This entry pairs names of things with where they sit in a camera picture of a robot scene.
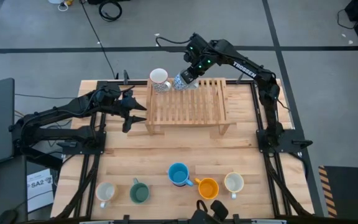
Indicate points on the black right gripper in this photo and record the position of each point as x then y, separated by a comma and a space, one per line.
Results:
194, 73

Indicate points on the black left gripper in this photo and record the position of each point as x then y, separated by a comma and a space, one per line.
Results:
126, 104

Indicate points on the blue patterned white mug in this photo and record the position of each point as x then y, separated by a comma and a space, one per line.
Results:
179, 84

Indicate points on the black-white patterned mug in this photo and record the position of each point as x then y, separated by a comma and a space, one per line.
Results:
158, 76

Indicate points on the blue faceted mug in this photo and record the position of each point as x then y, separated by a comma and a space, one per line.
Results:
179, 175

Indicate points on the green faceted mug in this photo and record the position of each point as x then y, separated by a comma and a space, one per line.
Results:
139, 193

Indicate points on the orange-rimmed patterned mug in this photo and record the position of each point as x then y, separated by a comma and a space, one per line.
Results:
105, 191

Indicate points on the orange-yellow faceted mug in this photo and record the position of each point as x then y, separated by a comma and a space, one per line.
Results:
208, 188

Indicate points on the yellow-rimmed patterned mug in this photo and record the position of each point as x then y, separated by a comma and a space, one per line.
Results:
234, 182

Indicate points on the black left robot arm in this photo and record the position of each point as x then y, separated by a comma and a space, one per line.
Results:
57, 110

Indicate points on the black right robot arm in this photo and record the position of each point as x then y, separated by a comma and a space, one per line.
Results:
244, 70

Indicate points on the wooden slatted rack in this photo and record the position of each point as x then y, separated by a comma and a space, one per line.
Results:
186, 105

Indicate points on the white SA2 box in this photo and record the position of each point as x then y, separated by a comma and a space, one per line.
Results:
39, 189

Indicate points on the grey low desk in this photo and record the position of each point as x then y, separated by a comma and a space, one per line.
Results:
8, 186

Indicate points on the black computer mouse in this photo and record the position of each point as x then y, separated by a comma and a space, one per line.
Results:
8, 216

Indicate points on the hazard-striped black mat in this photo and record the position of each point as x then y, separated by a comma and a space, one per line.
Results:
350, 193

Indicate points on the black aluminium table frame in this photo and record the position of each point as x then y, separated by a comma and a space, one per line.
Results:
141, 83

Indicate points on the black frame clamp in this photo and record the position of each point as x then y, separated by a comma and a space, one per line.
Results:
125, 77
235, 218
126, 218
240, 79

